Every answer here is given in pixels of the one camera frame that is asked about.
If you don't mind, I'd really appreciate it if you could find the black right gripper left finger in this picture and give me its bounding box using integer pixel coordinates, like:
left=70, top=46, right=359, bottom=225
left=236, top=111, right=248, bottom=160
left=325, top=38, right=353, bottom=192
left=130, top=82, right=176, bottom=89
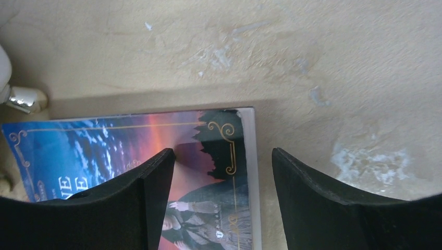
left=1, top=148, right=175, bottom=249

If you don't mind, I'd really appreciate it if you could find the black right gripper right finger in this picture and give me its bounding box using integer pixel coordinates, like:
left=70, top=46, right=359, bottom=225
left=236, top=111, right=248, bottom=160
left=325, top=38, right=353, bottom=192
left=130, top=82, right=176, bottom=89
left=272, top=148, right=441, bottom=249

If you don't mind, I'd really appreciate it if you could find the Jane Eyre book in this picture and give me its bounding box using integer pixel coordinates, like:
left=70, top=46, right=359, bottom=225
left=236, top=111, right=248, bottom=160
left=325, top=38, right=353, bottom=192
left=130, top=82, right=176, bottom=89
left=2, top=107, right=262, bottom=249

